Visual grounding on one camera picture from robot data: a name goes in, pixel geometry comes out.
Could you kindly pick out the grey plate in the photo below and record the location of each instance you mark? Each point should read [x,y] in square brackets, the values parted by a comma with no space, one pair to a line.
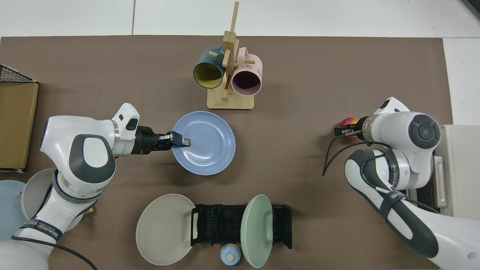
[33,195]

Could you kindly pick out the wooden cup stand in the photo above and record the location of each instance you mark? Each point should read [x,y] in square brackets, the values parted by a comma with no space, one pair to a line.
[230,103]

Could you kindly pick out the brown table cloth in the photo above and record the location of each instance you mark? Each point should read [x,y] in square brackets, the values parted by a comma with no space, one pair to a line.
[318,75]

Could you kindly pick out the black dish rack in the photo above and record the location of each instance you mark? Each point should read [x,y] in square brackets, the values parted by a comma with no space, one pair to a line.
[221,225]

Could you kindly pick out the red yellow apple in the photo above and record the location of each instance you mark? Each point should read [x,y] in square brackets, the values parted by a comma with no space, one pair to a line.
[348,122]

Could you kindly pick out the light blue plate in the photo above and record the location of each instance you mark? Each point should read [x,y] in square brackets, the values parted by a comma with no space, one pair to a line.
[9,210]

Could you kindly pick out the beige plate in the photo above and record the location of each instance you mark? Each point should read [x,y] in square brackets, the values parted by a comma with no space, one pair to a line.
[165,230]

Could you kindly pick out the dark grey flat object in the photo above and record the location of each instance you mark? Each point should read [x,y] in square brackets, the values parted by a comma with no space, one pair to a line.
[474,5]

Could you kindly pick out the dark teal cup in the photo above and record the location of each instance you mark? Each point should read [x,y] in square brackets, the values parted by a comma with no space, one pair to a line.
[208,73]

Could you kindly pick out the small blue round thing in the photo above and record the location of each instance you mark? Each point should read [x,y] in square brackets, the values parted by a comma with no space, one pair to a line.
[230,255]

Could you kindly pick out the pink cup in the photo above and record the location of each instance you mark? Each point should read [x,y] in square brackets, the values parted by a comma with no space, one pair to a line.
[247,80]

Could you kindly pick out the pale toaster oven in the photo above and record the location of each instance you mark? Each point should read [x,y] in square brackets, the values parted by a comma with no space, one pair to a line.
[461,168]

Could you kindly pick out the pale green plate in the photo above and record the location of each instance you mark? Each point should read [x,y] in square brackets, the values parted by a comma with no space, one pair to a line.
[257,232]

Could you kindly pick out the wooden plate rack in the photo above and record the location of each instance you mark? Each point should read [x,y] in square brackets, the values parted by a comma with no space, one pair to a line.
[89,210]

